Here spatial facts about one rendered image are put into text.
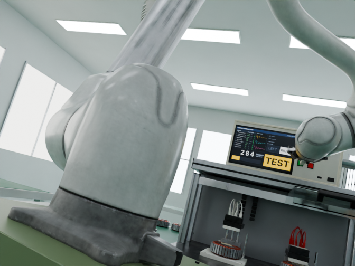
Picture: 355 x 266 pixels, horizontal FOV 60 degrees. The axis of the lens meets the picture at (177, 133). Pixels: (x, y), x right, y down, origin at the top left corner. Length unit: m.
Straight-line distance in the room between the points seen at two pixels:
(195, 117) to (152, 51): 7.47
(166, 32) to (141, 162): 0.39
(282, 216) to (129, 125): 1.09
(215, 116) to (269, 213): 6.73
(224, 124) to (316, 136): 7.17
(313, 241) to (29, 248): 1.22
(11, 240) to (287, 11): 0.72
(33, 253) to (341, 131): 0.72
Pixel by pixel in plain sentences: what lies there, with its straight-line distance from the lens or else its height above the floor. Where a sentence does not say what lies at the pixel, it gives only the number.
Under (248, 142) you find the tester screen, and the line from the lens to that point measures 1.33.
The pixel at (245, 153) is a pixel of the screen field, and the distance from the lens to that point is 1.32.
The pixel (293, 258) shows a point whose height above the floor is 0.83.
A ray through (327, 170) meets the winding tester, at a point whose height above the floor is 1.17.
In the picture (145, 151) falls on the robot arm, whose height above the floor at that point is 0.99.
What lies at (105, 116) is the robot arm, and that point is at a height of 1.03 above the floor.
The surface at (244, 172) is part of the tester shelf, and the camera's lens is 1.28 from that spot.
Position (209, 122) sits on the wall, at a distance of 8.03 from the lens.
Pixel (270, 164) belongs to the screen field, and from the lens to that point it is 1.31.
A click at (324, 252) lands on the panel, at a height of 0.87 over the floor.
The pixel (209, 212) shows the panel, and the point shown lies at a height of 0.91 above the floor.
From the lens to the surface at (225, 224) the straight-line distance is 1.22.
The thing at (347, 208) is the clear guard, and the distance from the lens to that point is 1.06.
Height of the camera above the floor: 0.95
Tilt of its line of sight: 11 degrees up
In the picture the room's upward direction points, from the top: 14 degrees clockwise
